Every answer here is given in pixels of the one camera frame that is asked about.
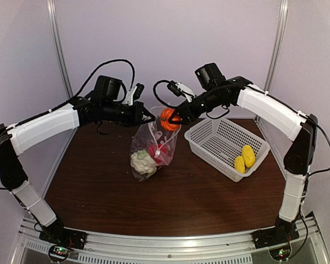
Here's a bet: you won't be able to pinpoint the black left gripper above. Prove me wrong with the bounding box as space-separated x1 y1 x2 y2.
102 100 155 127

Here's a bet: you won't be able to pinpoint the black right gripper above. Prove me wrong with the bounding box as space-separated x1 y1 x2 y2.
168 87 227 125

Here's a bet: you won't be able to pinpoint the orange toy pumpkin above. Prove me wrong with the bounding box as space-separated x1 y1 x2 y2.
159 108 181 132

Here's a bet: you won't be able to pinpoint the clear zip top bag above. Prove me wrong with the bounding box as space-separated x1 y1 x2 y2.
130 106 182 182

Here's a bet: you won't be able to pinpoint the dark red toy grapes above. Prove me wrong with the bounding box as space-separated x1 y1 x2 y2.
131 137 147 151

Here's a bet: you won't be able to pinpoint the red toy bell pepper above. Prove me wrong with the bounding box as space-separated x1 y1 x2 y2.
147 144 167 163

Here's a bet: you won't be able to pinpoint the white toy cauliflower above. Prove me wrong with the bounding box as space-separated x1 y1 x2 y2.
130 150 157 179

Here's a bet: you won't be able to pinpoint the yellow toy pepper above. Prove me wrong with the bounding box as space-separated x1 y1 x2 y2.
241 145 256 168

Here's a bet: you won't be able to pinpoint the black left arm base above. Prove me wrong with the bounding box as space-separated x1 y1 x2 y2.
38 214 87 250

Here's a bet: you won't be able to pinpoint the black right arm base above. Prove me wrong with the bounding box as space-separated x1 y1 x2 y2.
251 212 300 249

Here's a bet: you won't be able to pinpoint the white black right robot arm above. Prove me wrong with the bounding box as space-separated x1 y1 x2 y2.
167 63 317 243

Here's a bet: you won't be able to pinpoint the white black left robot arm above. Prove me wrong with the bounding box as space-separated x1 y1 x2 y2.
0 75 155 244

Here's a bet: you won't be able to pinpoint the white perforated plastic basket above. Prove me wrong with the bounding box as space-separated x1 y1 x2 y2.
184 118 270 182

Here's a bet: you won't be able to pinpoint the yellow toy banana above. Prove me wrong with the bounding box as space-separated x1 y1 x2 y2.
234 156 246 174

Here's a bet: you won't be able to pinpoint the left round circuit board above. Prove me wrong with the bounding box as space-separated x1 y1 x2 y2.
48 245 72 263

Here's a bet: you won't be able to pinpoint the round circuit board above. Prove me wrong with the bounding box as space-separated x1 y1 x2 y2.
269 245 292 262
48 245 72 263

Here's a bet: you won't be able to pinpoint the right round circuit board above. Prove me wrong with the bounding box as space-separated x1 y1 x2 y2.
269 245 292 262

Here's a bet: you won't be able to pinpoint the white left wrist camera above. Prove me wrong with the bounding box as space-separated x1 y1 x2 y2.
122 83 145 106

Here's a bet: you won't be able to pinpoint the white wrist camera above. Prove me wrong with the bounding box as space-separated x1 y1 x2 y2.
167 81 196 102
122 83 145 106

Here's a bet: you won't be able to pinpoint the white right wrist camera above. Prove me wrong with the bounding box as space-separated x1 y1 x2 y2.
167 81 196 102

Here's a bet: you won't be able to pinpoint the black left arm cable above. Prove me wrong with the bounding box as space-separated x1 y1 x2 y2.
0 59 136 190

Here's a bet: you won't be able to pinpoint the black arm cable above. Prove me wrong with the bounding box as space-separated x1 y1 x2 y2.
0 59 136 190
153 79 330 243

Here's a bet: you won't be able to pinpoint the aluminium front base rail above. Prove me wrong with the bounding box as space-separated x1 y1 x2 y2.
8 217 330 263

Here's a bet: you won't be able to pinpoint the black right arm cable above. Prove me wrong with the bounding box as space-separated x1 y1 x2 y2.
153 79 330 243

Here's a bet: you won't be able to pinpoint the left aluminium frame post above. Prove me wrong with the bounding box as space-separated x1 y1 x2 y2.
46 0 73 98

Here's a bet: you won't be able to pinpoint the aluminium frame post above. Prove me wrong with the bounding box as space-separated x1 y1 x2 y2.
264 0 289 91
46 0 73 98

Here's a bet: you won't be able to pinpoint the right aluminium frame post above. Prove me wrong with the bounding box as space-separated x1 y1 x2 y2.
264 0 289 91

